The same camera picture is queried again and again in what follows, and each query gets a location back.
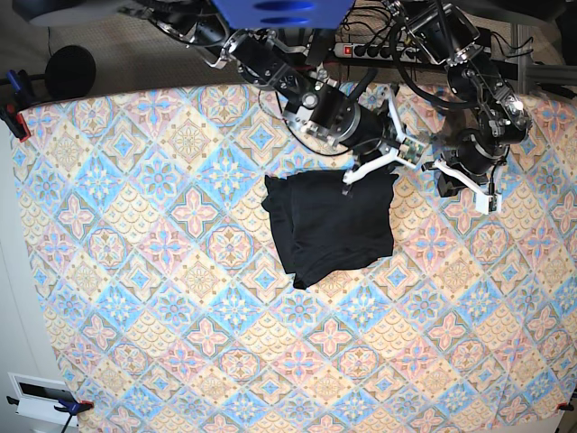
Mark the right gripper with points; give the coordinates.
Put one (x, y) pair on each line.
(374, 137)

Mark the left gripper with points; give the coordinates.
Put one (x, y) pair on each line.
(460, 172)

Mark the black t-shirt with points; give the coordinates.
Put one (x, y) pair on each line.
(317, 229)

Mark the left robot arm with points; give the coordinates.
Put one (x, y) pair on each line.
(445, 37)

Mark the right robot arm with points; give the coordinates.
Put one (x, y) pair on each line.
(279, 45)

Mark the white power strip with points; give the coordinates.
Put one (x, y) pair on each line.
(380, 51)

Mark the orange clamp lower right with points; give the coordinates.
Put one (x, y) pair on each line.
(568, 406)

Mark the patterned tablecloth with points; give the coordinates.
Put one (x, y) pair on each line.
(167, 306)

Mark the black round stool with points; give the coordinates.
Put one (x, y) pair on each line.
(70, 73)

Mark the blue orange clamp upper left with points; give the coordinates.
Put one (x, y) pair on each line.
(22, 98)

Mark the blue orange clamp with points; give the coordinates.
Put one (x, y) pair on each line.
(67, 408)
(22, 98)

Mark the blue orange clamp lower left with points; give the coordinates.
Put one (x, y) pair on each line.
(67, 408)

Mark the white floor vent box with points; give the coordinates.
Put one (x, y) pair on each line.
(37, 397)

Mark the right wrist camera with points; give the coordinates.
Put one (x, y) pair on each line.
(411, 150)

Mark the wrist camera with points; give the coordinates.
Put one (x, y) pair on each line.
(486, 204)
(411, 150)

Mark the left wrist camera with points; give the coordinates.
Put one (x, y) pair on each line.
(486, 204)

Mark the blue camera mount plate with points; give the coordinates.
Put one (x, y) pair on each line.
(256, 14)

